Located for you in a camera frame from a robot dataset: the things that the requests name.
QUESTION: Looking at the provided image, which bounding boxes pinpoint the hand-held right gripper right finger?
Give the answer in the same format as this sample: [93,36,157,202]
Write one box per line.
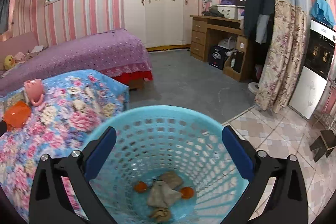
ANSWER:
[223,126,309,224]

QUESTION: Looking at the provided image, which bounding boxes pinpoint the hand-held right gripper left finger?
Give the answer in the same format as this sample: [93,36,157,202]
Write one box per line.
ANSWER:
[28,127,117,224]

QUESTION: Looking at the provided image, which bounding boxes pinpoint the orange plastic bag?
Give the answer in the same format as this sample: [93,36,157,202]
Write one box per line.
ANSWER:
[4,101,32,131]

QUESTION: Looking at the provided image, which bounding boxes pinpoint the light blue plastic basket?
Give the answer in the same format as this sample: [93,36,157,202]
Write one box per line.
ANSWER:
[81,105,250,224]

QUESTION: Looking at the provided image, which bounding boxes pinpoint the cardboard tube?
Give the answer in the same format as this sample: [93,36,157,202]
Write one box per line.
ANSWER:
[159,171,184,189]

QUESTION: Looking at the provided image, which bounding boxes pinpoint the beige cloth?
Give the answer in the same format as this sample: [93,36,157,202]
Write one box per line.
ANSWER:
[147,181,183,209]

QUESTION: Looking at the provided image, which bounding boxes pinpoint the brown paper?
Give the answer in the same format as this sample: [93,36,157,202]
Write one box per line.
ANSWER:
[150,208,172,222]

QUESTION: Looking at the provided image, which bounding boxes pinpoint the pink mug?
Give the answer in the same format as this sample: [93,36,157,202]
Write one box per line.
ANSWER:
[24,79,45,105]

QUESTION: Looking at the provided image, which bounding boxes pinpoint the yellow duck plush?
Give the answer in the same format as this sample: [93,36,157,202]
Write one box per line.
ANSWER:
[4,55,22,70]

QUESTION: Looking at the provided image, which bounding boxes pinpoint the crumpled clothes on bed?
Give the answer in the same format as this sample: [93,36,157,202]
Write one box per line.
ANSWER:
[28,45,48,54]

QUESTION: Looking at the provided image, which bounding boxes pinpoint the pink bed headboard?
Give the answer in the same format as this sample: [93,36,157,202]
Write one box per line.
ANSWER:
[0,31,38,56]

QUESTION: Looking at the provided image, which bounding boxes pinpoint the dark wooden stool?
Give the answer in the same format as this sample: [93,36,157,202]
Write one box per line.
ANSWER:
[309,130,336,163]

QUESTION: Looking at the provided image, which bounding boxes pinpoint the cardboard box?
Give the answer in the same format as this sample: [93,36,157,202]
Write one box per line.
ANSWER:
[223,49,244,75]

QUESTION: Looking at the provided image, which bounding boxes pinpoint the purple dotted bed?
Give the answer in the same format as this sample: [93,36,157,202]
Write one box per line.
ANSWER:
[0,28,153,97]

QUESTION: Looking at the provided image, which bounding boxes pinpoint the black printed box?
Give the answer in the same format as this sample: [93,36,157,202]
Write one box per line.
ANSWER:
[209,46,229,70]

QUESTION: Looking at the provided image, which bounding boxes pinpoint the white water dispenser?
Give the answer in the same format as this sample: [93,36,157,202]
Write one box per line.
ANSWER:
[287,20,336,120]

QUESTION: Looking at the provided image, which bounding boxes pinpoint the floral door curtain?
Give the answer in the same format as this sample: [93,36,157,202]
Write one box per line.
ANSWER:
[254,0,307,113]

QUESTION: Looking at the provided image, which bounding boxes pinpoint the small white fan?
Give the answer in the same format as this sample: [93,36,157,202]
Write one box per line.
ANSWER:
[226,35,238,52]

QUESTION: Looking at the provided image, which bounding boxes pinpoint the wooden desk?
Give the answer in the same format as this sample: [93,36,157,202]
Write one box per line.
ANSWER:
[190,15,254,82]

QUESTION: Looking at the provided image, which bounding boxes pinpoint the grey hanging garment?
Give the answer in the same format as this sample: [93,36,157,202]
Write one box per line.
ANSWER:
[254,14,271,45]

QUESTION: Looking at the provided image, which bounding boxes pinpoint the white wardrobe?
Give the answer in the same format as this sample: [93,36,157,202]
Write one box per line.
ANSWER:
[123,0,198,50]

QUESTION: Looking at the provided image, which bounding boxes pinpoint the white storage box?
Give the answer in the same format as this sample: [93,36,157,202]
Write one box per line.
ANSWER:
[217,4,239,20]

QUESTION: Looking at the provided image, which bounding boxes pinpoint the dark clothes on desk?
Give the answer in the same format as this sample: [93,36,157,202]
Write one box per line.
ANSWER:
[202,9,225,18]

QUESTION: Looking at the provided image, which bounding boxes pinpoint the table lamp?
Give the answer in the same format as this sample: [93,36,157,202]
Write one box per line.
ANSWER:
[201,0,212,16]

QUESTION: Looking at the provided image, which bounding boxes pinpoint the blue cloth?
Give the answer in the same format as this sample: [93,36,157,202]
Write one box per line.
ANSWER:
[311,0,336,28]

